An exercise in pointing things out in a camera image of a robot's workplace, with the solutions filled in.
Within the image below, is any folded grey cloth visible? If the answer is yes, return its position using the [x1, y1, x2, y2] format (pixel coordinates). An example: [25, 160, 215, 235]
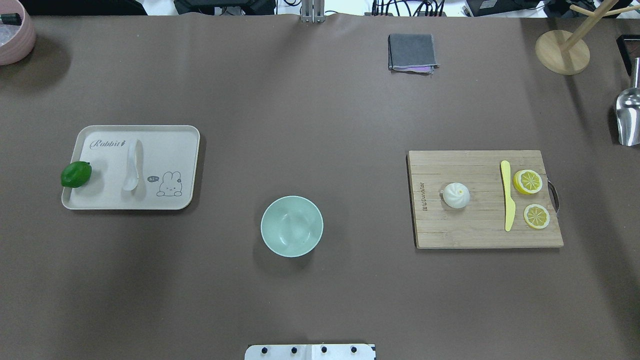
[387, 33, 441, 75]

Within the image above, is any green lime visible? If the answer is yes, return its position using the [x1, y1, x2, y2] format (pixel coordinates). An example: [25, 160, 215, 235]
[60, 161, 93, 189]

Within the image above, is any white ceramic spoon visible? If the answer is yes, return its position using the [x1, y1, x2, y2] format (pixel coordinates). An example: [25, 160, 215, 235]
[121, 139, 142, 192]

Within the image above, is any white steamed bun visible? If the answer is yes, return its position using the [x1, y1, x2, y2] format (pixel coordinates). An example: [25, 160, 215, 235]
[441, 182, 471, 209]

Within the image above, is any dark wooden box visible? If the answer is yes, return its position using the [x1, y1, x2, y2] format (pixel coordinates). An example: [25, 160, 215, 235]
[615, 34, 640, 76]

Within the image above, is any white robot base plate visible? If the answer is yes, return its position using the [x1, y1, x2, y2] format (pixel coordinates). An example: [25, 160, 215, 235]
[244, 343, 377, 360]

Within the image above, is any thin lemon slice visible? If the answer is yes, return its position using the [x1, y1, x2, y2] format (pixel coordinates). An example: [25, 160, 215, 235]
[523, 203, 551, 230]

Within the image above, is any wooden mug tree stand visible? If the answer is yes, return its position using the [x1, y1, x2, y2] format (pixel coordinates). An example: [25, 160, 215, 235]
[534, 0, 640, 76]

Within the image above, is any pink bowl with ice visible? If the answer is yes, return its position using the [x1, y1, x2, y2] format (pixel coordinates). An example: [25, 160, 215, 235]
[0, 0, 37, 66]

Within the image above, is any mint green bowl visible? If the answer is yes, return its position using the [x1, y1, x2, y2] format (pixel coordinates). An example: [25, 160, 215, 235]
[260, 195, 324, 258]

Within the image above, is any yellow plastic knife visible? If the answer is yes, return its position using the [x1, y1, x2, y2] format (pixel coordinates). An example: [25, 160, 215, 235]
[500, 160, 516, 232]

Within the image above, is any beige rabbit serving tray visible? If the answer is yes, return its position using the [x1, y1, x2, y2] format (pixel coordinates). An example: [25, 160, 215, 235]
[61, 125, 201, 210]

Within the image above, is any metal ice scoop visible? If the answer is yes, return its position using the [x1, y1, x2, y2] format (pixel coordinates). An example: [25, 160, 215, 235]
[615, 58, 640, 147]

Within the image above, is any bamboo cutting board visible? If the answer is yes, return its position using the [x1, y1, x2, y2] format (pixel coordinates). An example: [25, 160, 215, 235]
[407, 150, 563, 249]

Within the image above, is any thick lemon half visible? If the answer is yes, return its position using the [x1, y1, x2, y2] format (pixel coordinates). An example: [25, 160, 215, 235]
[512, 169, 544, 195]

